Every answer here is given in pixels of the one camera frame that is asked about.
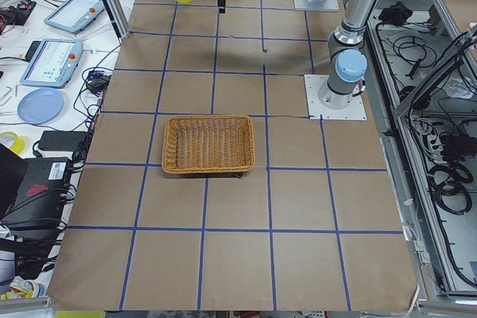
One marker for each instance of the yellow tape roll on desk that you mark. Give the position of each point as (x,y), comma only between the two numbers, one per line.
(12,141)

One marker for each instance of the upper teach pendant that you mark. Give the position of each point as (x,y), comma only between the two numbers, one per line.
(75,15)

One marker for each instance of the teach pendant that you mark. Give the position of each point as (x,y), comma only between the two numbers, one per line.
(75,15)
(53,63)

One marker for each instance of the lower teach pendant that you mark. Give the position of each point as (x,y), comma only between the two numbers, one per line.
(53,63)

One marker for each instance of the brown wicker basket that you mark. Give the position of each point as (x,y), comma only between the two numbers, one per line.
(208,144)

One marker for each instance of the blue plate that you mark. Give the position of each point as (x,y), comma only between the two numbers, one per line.
(40,106)

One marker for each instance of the black power adapter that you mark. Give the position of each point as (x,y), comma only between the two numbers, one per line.
(60,141)

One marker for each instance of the black computer case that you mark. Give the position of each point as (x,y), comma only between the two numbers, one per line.
(33,195)

